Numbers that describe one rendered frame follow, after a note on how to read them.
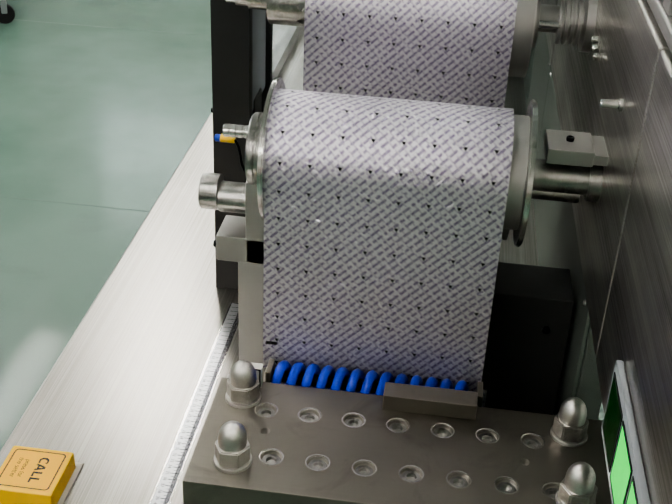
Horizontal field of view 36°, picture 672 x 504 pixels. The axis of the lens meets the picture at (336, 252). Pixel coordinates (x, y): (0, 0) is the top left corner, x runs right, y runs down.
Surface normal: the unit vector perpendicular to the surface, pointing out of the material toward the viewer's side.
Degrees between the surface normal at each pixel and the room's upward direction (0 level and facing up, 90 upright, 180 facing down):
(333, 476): 0
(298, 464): 0
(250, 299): 90
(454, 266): 90
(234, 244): 90
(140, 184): 0
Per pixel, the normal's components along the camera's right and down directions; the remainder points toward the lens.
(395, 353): -0.13, 0.49
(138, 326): 0.04, -0.87
